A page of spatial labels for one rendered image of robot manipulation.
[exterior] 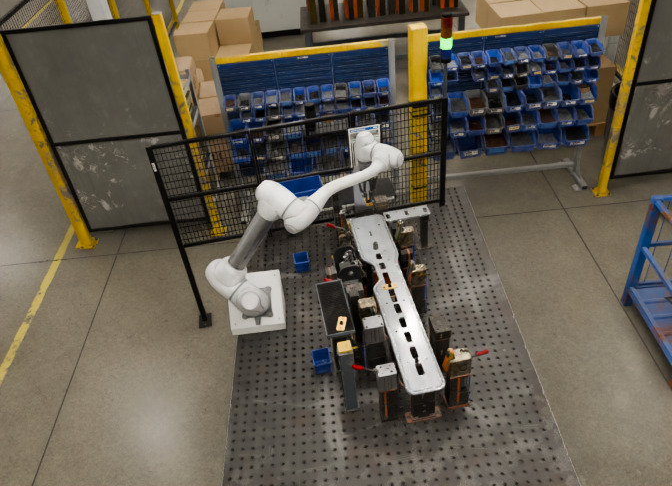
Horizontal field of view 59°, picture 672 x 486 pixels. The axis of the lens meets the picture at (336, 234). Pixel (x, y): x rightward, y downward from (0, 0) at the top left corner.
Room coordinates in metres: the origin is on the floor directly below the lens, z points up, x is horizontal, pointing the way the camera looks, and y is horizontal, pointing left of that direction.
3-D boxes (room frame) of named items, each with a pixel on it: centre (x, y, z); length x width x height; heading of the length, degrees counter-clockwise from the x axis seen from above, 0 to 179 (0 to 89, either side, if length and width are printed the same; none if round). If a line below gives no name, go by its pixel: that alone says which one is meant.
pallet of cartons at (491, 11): (5.64, -2.26, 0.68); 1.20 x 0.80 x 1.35; 91
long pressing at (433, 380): (2.33, -0.27, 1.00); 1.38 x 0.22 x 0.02; 6
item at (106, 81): (4.37, 1.66, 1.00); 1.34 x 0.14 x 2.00; 89
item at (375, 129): (3.38, -0.25, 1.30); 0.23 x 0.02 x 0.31; 96
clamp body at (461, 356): (1.79, -0.51, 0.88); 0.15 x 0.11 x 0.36; 96
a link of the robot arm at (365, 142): (2.81, -0.22, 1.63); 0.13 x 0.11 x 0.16; 46
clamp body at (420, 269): (2.43, -0.43, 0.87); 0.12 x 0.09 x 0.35; 96
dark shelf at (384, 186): (3.23, 0.03, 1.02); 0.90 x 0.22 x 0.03; 96
